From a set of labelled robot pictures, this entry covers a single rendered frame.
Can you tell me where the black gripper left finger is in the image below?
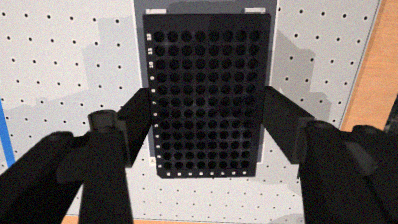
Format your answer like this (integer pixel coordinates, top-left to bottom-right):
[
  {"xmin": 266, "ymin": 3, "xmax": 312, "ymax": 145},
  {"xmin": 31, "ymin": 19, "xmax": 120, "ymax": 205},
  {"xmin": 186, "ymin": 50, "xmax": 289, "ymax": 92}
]
[{"xmin": 0, "ymin": 88, "xmax": 152, "ymax": 224}]

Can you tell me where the blue tape outline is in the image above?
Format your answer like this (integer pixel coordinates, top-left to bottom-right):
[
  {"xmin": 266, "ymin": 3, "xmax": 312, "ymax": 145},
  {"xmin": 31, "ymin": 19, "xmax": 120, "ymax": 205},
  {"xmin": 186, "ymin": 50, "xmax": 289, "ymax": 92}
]
[{"xmin": 0, "ymin": 99, "xmax": 15, "ymax": 168}]

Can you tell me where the black well plate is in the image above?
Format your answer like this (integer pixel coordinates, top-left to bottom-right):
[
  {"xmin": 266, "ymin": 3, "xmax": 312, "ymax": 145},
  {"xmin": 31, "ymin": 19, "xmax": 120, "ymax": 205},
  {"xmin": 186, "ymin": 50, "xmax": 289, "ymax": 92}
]
[{"xmin": 142, "ymin": 13, "xmax": 272, "ymax": 179}]

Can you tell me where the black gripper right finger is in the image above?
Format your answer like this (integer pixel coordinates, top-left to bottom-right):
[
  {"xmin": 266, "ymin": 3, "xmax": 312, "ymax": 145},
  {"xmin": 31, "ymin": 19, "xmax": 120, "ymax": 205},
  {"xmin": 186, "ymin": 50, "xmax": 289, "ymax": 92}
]
[{"xmin": 261, "ymin": 86, "xmax": 398, "ymax": 224}]

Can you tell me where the light grey perforated base plate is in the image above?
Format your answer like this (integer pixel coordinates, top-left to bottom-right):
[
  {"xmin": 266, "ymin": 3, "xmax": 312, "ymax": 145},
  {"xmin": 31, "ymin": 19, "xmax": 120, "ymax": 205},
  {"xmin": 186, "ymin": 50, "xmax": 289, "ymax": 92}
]
[{"xmin": 0, "ymin": 0, "xmax": 382, "ymax": 224}]

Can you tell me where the dark grey plate nest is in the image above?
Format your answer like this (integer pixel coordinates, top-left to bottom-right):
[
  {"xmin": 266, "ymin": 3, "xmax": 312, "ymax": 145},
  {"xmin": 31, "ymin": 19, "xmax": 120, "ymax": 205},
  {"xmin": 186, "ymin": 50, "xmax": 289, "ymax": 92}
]
[{"xmin": 131, "ymin": 0, "xmax": 279, "ymax": 166}]

